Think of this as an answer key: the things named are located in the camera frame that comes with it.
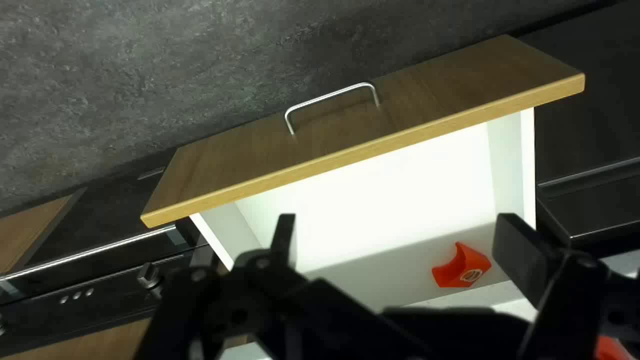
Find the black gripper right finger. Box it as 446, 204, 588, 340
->
494, 212, 569, 295

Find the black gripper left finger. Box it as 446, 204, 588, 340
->
268, 212, 297, 267

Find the white drawer with wooden front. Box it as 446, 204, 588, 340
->
137, 33, 588, 315

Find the silver drawer handle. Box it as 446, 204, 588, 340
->
282, 79, 383, 137

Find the orange plastic object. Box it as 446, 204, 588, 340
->
430, 242, 494, 290

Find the dark steel dishwasher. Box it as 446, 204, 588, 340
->
536, 12, 640, 257

